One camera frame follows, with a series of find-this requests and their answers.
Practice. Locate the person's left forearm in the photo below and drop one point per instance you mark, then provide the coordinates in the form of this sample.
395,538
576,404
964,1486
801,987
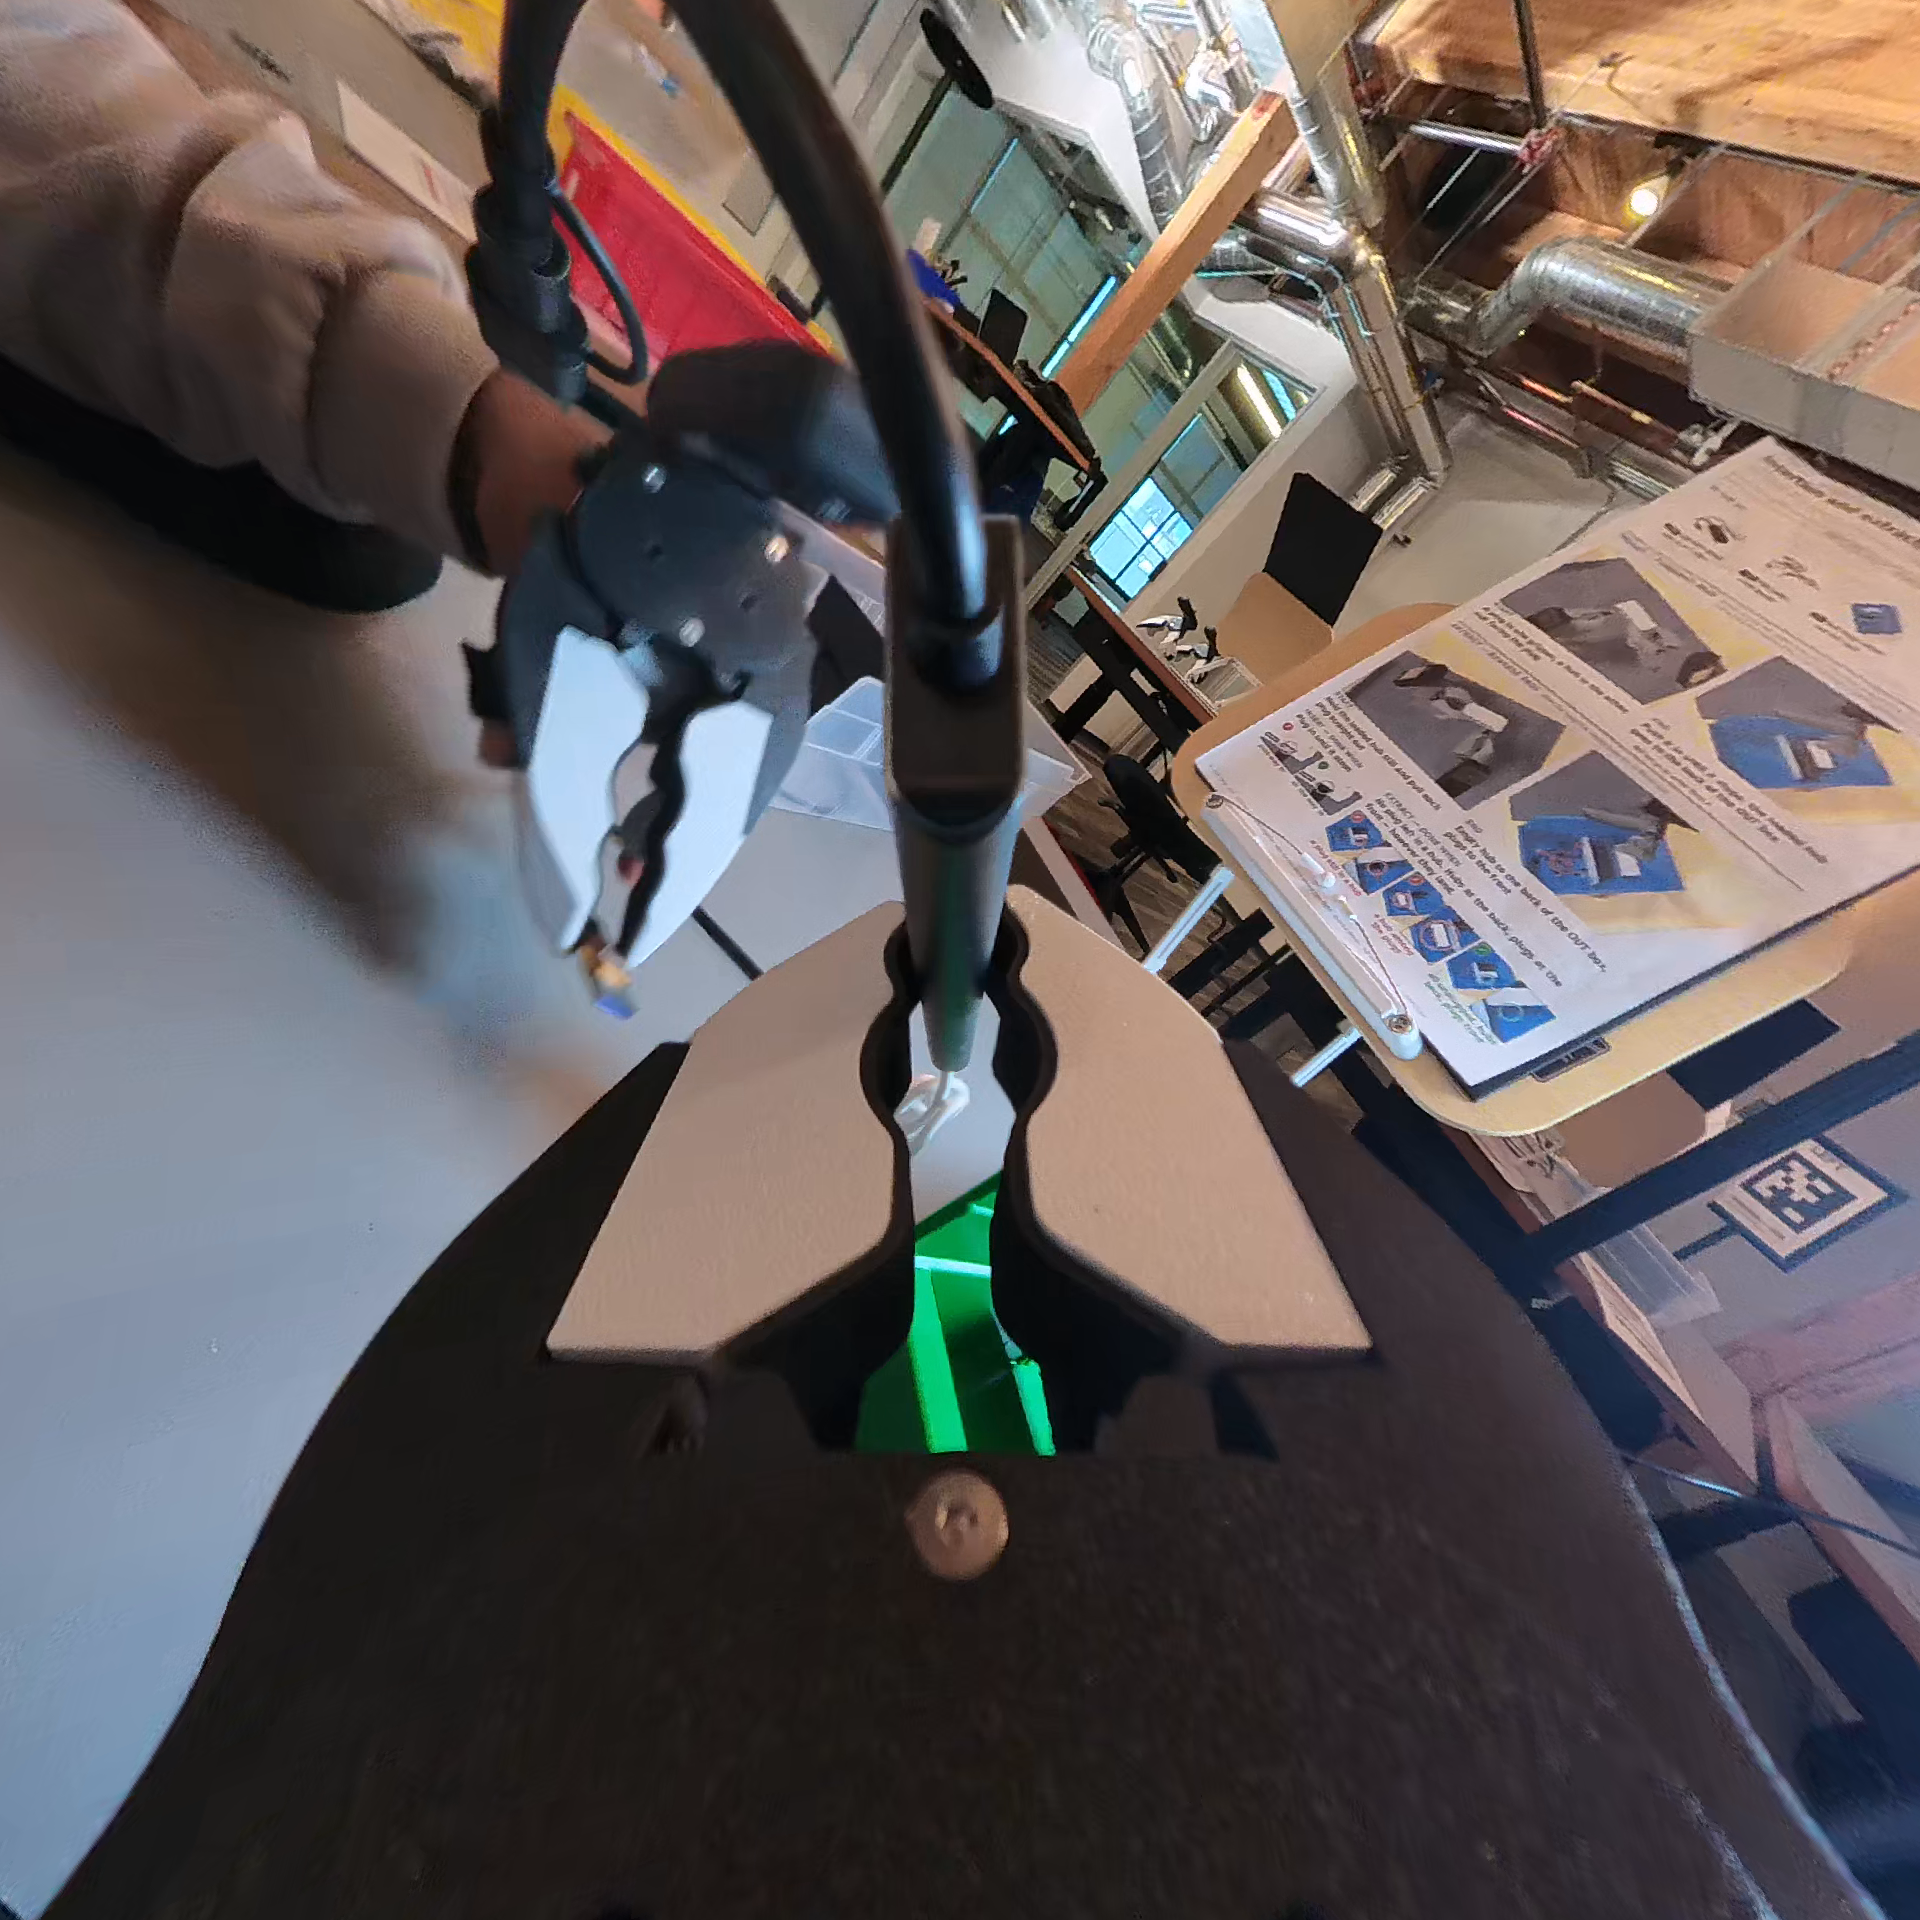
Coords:
181,270

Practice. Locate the printed instruction sheet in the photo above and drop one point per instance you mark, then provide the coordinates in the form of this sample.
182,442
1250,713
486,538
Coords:
1651,751

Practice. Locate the green plastic bin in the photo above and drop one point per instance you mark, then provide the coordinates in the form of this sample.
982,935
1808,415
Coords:
960,1351

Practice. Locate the black tripod pole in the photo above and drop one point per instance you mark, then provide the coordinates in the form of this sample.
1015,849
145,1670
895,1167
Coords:
1725,1184

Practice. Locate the person's left hand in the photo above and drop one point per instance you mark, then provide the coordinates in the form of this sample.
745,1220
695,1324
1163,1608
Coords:
519,464

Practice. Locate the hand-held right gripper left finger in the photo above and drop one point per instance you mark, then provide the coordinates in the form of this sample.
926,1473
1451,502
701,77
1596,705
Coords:
735,1200

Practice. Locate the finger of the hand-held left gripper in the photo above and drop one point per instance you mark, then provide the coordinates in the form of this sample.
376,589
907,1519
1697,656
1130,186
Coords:
571,781
721,781

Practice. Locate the wooden standing desk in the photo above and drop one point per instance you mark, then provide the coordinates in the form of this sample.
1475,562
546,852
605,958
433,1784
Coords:
1034,399

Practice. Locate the clear plastic bin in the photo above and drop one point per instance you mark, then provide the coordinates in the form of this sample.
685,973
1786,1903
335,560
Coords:
841,751

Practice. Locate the red ribbed crate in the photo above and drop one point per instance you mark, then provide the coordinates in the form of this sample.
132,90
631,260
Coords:
675,254

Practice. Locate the black monitor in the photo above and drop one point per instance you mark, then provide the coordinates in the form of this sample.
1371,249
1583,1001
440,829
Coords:
1321,549

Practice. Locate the window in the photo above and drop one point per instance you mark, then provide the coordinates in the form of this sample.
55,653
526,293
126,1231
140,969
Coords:
1143,540

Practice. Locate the silver ventilation duct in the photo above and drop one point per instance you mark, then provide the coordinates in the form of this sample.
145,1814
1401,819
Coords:
1590,285

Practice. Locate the framed marker sign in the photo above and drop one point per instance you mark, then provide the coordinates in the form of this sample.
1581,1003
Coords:
1800,1200

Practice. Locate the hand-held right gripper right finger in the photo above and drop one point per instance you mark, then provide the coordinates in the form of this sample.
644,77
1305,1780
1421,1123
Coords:
1185,1200

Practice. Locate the black office chair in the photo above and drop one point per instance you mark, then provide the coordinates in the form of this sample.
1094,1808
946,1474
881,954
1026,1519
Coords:
1149,810

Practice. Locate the silver metal tools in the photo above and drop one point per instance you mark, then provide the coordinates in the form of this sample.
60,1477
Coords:
1185,631

